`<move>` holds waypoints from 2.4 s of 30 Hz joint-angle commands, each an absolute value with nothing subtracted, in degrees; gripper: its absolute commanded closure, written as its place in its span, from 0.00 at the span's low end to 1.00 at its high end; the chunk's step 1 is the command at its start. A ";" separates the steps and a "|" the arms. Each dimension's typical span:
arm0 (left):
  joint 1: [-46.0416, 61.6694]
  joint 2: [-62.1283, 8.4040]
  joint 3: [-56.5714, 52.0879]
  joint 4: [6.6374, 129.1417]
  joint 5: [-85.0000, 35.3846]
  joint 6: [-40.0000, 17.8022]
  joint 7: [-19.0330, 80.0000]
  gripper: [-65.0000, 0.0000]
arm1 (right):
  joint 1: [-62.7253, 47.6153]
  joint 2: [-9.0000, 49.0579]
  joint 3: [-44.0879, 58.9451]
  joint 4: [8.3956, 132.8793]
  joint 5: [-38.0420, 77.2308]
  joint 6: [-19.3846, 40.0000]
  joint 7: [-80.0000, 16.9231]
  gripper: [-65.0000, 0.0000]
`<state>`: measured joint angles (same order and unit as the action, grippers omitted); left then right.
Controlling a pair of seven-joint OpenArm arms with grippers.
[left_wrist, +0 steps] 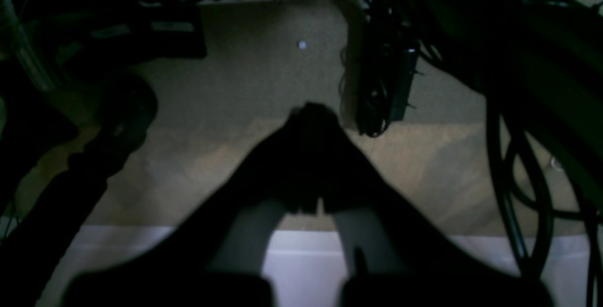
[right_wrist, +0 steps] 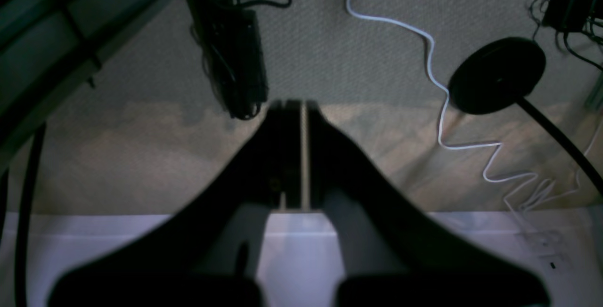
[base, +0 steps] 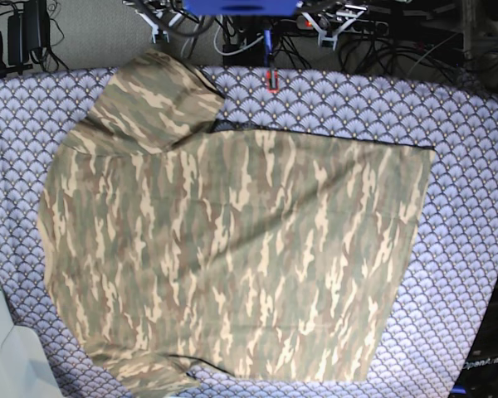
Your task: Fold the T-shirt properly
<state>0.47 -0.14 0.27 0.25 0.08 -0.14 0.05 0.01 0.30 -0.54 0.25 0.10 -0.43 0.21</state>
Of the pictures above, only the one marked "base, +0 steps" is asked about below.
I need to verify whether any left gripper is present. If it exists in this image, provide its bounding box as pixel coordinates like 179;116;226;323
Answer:
301;7;365;51

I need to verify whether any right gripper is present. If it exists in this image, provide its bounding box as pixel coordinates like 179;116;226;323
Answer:
126;1;191;43

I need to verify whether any camouflage T-shirt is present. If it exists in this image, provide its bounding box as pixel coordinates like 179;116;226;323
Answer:
38;50;435;397

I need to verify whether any black power strip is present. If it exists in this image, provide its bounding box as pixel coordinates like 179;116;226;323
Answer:
296;16;390;36

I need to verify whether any red and black clamp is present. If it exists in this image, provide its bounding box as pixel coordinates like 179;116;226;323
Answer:
266;68;280;94

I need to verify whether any black power adapter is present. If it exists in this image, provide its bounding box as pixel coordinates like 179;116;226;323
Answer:
7;0;50;66

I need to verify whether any fan-patterned purple tablecloth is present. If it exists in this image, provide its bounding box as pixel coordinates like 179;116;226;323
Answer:
0;67;498;397

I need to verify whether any white plastic bin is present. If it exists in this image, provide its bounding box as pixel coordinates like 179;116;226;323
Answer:
0;287;62;397

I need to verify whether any black OpenArm box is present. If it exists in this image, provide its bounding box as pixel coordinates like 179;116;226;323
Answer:
449;280;498;397

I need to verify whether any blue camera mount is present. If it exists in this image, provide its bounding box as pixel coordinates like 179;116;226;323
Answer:
183;0;298;17

